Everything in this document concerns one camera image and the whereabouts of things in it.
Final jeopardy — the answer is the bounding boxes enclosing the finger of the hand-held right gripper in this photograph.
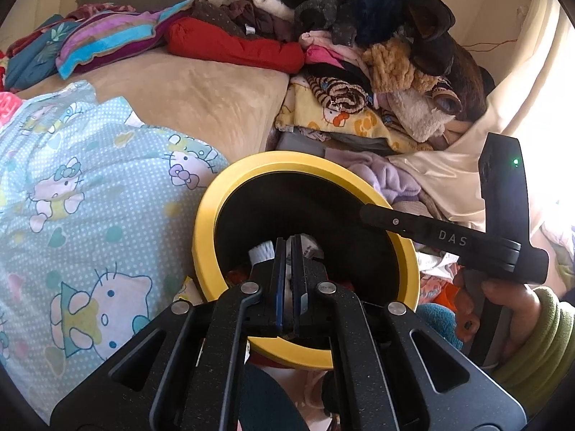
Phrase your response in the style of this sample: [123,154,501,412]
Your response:
[359,203,423,246]

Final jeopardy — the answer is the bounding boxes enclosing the cream satin curtain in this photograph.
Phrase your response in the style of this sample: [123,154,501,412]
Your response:
[388,0,575,234]

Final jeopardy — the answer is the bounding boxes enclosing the black fleece garment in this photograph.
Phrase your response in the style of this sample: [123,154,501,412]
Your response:
[368,0,456,77]

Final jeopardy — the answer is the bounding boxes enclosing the brown fur garment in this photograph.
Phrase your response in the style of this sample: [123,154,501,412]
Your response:
[431,31,495,122]

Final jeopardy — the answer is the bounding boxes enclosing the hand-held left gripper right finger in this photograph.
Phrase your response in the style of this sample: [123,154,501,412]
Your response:
[290,233,528,431]

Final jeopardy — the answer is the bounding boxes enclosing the white crumpled cloth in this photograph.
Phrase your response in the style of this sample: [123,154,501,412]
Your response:
[415,249,465,281]

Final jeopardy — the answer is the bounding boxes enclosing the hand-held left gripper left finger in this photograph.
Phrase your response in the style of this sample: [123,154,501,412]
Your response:
[49,236,289,431]

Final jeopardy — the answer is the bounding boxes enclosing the grey speckled garment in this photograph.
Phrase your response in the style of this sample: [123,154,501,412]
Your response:
[294,0,360,46]

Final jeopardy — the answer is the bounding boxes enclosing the dark blue furry garment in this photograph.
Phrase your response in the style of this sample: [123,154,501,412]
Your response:
[353,0,405,46]

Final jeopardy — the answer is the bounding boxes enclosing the red folded quilt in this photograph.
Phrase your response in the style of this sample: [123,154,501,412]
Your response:
[167,17,306,75]

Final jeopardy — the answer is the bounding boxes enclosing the yellow cartoon blanket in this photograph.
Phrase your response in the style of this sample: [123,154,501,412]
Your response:
[275,76,432,153]

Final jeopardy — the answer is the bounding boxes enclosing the person's right forearm green sleeve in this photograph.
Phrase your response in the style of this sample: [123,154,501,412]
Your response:
[494,286,575,416]

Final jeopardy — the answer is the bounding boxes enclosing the white labelled wrapper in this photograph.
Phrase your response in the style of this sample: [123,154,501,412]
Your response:
[299,233,324,261]

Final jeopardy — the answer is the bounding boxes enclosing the pink cartoon blanket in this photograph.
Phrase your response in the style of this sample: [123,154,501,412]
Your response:
[0,92,23,122]

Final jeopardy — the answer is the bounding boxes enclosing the yellow-rimmed black trash bin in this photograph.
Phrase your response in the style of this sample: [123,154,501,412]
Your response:
[192,150,420,371]

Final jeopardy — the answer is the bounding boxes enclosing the tan fluffy garment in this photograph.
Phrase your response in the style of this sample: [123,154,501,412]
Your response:
[362,36,438,93]

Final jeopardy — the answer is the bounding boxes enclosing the orange print cloth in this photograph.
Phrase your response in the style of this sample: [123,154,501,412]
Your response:
[420,276,465,312]

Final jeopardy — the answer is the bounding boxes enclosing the teal round cushion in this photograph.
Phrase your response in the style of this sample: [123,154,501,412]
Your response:
[243,361,311,431]

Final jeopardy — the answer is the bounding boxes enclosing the cream plush garment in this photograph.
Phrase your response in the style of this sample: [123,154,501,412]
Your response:
[388,87,450,142]

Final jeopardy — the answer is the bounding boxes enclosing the pink garment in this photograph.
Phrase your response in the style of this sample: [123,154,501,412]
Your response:
[301,31,373,70]

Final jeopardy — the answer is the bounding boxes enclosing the brown dotted garment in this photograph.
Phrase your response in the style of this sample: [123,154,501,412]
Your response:
[193,0,297,41]

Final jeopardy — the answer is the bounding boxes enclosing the purple striped blanket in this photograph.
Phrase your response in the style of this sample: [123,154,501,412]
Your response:
[56,0,198,80]

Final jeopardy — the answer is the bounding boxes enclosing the lilac fleece garment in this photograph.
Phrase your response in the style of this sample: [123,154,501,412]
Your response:
[341,150,432,207]

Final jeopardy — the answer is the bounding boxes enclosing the teal leaf print quilt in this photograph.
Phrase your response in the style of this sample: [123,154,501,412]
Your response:
[4,13,79,93]

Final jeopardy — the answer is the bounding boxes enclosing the grey cloth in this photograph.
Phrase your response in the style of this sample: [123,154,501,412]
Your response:
[274,130,355,162]

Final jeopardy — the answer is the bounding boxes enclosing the person's right hand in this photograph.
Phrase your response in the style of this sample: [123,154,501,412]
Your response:
[453,272,542,358]

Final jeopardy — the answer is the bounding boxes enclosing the white fleece garment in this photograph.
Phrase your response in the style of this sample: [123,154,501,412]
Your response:
[200,0,299,21]

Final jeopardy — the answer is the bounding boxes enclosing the tiger striped garment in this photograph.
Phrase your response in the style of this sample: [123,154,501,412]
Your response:
[308,76,373,112]

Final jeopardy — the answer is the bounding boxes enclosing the beige pillow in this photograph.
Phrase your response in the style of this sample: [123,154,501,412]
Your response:
[22,47,290,153]

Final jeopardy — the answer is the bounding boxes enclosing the light blue cat print blanket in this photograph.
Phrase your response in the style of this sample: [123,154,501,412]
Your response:
[0,80,232,418]

